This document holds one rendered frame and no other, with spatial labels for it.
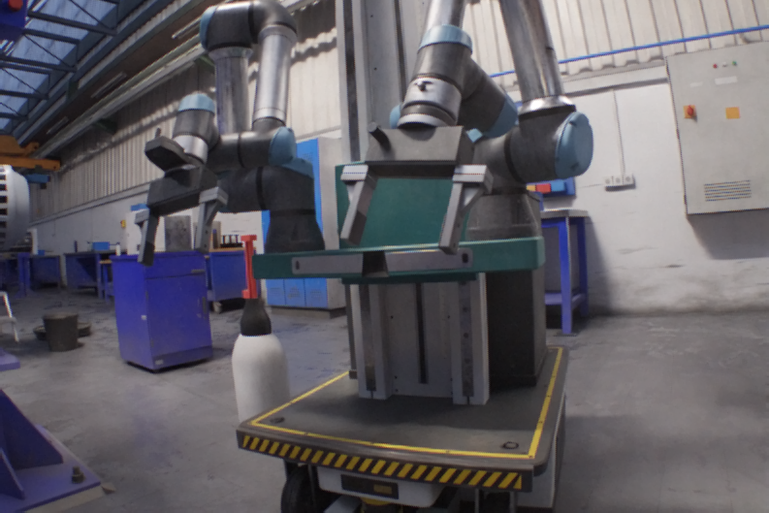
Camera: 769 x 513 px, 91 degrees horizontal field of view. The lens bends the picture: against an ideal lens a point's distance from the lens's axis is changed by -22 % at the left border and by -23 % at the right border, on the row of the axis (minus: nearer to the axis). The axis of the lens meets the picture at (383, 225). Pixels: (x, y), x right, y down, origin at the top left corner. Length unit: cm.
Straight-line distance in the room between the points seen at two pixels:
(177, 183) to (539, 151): 64
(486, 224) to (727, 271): 325
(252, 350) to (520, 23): 133
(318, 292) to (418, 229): 368
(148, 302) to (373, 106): 208
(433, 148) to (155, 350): 262
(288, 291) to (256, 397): 338
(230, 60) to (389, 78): 42
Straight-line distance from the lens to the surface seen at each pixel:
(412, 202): 112
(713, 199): 368
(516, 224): 93
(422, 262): 94
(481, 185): 56
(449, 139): 58
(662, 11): 440
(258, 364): 171
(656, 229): 398
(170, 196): 85
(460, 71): 67
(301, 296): 493
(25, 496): 169
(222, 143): 98
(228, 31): 121
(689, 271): 400
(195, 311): 316
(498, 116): 74
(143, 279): 300
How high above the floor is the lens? 73
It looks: 2 degrees up
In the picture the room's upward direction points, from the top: 4 degrees counter-clockwise
